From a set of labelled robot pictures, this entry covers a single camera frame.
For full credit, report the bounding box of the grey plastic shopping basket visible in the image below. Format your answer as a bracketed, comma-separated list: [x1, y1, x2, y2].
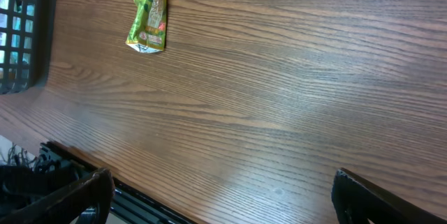
[1, 0, 57, 95]

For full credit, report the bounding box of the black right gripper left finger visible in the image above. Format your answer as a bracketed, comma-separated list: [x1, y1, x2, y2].
[1, 167, 115, 224]

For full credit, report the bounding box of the green snack pouch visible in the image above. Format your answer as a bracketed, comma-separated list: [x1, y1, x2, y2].
[126, 0, 167, 54]

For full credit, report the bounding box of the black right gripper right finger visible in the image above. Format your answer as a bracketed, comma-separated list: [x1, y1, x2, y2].
[331, 168, 446, 224]

